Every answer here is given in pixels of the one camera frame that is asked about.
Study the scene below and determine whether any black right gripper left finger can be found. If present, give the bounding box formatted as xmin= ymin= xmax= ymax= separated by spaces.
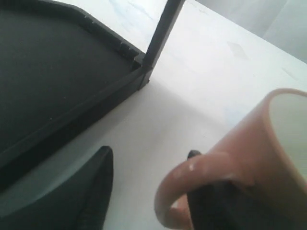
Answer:
xmin=0 ymin=146 xmax=114 ymax=230

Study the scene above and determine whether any terracotta ceramic mug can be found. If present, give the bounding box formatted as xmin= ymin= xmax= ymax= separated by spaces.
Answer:
xmin=154 ymin=89 xmax=307 ymax=230

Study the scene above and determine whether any black two-tier metal rack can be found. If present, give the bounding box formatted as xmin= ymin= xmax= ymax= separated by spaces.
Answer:
xmin=0 ymin=0 xmax=184 ymax=191

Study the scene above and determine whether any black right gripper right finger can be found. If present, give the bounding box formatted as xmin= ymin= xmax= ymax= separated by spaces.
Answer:
xmin=186 ymin=149 xmax=240 ymax=230

